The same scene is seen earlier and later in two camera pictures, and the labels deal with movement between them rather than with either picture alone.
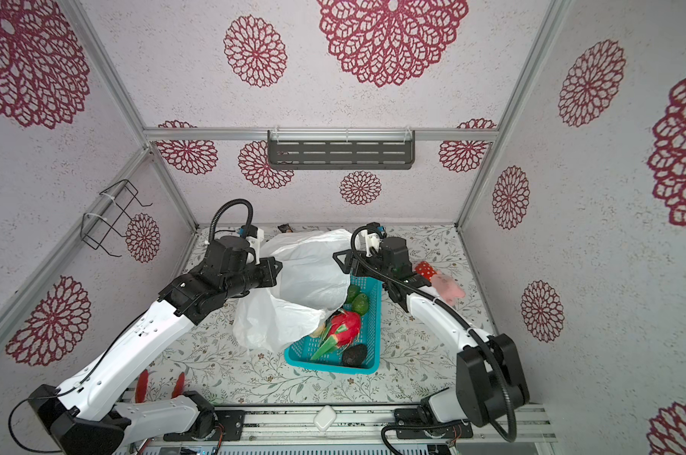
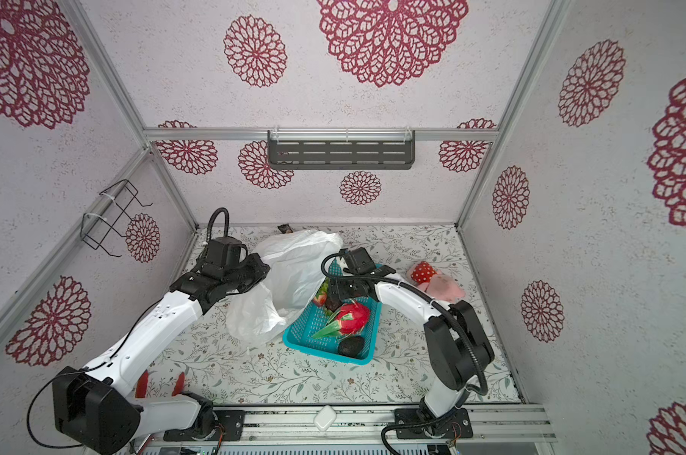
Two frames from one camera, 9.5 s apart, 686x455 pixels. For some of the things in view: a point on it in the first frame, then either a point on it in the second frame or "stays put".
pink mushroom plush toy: x=446 y=286 stays put
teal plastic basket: x=301 y=353 -> x=301 y=336
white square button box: x=325 y=417 stays put
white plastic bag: x=311 y=282 stays put
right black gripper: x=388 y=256 -> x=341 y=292
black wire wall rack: x=96 y=229 stays put
